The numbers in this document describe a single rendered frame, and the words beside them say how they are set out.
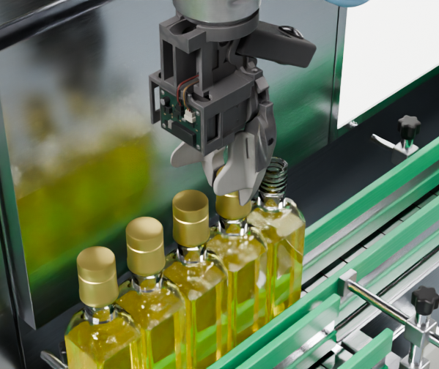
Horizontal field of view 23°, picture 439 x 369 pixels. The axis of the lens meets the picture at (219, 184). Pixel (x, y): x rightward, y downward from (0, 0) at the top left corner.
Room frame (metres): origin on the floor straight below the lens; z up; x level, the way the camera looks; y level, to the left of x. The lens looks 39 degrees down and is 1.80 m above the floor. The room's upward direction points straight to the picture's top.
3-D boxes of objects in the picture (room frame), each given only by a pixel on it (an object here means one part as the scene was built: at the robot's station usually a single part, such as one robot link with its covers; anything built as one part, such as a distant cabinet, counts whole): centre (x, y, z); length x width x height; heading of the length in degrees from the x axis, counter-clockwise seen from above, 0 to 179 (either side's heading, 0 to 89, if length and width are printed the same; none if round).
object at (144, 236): (0.73, 0.07, 1.14); 0.04 x 0.04 x 0.04
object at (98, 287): (0.69, 0.11, 1.14); 0.04 x 0.04 x 0.04
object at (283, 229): (0.86, -0.05, 0.99); 0.06 x 0.06 x 0.21; 46
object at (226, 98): (0.79, 0.01, 1.29); 0.09 x 0.08 x 0.12; 134
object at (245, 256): (0.81, -0.01, 0.99); 0.06 x 0.06 x 0.21; 45
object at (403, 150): (1.13, -0.23, 0.94); 0.07 x 0.04 x 0.13; 45
